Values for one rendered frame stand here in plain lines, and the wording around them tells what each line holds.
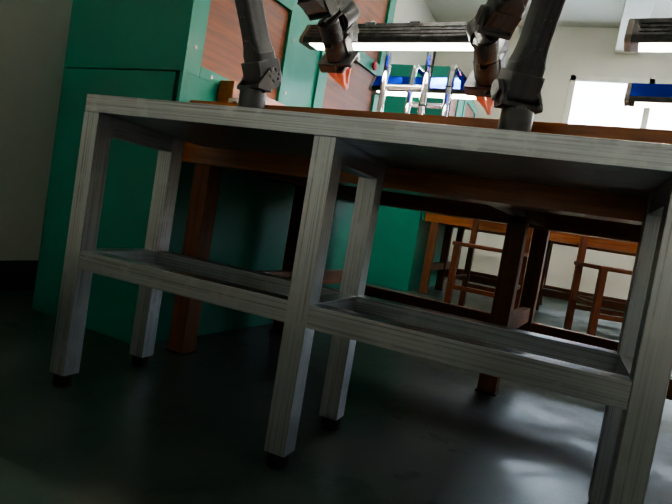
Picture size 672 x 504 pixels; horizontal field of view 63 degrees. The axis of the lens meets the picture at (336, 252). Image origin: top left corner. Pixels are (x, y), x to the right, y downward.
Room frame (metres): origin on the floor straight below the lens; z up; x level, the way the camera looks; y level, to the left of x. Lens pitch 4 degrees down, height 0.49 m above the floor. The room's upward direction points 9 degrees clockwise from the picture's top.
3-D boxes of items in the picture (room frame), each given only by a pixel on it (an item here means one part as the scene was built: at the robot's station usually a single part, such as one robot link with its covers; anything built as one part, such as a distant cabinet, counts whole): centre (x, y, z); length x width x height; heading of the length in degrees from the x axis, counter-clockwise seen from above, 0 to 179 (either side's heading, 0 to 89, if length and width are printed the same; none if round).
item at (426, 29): (1.76, -0.06, 1.08); 0.62 x 0.08 x 0.07; 63
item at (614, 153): (1.42, -0.12, 0.65); 1.20 x 0.90 x 0.04; 67
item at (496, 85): (1.09, -0.30, 0.77); 0.09 x 0.06 x 0.06; 100
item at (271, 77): (1.32, 0.25, 0.77); 0.09 x 0.06 x 0.06; 48
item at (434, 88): (2.25, -0.31, 1.08); 0.62 x 0.08 x 0.07; 63
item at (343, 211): (2.37, 0.46, 0.42); 1.36 x 0.55 x 0.84; 153
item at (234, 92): (1.91, 0.36, 0.83); 0.30 x 0.06 x 0.07; 153
